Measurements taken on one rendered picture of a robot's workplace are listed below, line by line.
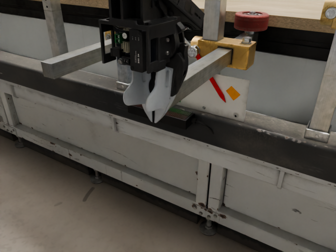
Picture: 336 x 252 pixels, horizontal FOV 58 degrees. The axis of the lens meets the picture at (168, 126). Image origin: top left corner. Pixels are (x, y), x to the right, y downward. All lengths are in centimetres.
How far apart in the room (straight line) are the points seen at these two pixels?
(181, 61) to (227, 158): 46
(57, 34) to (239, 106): 58
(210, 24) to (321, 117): 29
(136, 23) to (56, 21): 66
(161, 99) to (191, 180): 85
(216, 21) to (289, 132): 28
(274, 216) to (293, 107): 45
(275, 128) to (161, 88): 36
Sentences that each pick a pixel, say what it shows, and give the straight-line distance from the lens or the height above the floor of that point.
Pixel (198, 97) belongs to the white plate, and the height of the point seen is 73.
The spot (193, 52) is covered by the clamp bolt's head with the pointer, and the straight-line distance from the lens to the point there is 67.
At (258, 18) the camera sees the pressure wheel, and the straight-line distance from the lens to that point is 76.
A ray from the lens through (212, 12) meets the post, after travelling 67.
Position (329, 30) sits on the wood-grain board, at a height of 88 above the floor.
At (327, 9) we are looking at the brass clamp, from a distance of 61.
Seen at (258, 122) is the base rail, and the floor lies 70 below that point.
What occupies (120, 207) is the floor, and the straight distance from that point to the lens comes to 148.
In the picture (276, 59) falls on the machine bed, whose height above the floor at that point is 79.
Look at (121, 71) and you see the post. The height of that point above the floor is 75.
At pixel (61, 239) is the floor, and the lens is 141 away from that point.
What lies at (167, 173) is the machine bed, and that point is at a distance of 129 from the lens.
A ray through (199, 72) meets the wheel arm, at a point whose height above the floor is 86.
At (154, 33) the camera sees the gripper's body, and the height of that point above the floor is 96.
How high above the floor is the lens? 103
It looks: 30 degrees down
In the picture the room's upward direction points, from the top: straight up
